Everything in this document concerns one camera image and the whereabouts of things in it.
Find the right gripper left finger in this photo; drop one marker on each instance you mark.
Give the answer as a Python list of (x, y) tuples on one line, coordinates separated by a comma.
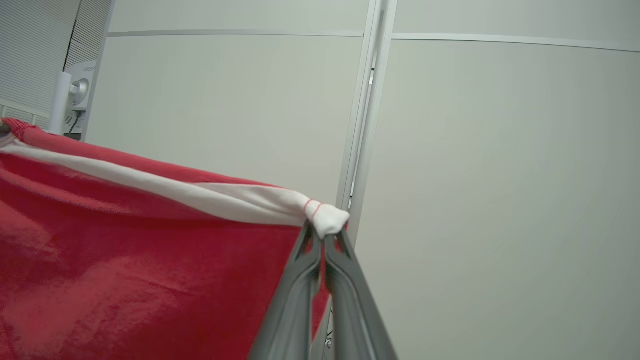
[(292, 320)]

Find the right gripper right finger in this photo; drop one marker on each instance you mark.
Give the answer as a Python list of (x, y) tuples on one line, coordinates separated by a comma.
[(355, 320)]

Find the red white ribbed-collar shirt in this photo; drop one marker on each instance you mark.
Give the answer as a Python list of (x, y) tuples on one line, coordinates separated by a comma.
[(125, 275)]

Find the white computer monitor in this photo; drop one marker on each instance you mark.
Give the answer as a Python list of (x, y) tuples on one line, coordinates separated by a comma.
[(82, 90)]

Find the grey partition post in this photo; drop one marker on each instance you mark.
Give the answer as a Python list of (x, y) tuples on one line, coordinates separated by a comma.
[(379, 110)]

